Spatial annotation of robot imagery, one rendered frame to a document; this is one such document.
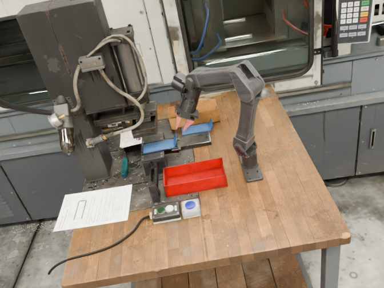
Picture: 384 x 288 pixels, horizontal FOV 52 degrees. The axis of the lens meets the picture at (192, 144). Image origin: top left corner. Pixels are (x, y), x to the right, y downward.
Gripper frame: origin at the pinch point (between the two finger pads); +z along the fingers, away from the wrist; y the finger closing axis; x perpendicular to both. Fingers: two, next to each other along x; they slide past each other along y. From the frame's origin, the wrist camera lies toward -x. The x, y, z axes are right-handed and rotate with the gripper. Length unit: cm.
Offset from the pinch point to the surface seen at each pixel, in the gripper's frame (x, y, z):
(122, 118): 3.6, 25.0, 0.8
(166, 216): 36.6, 0.7, 18.6
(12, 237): -72, 75, 156
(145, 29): -61, 24, -21
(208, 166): 11.8, -14.7, 7.9
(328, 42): -67, -76, -44
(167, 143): -0.3, 2.9, 9.0
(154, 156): 6.2, 7.8, 13.1
